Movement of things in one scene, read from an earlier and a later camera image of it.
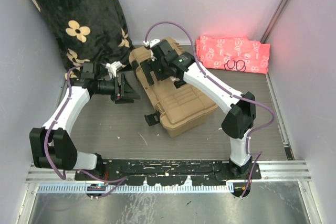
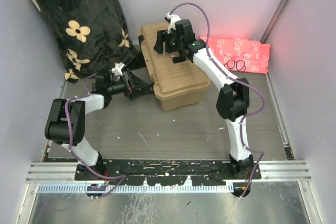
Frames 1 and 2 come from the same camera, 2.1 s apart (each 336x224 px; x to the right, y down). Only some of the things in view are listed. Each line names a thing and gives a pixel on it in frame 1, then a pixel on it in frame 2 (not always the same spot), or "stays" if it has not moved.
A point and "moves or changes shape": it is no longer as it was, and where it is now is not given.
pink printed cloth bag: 233,53 stays
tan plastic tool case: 182,108 moves or changes shape
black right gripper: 149,67 -> 166,39
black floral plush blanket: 84,11 stays
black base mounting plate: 171,172 stays
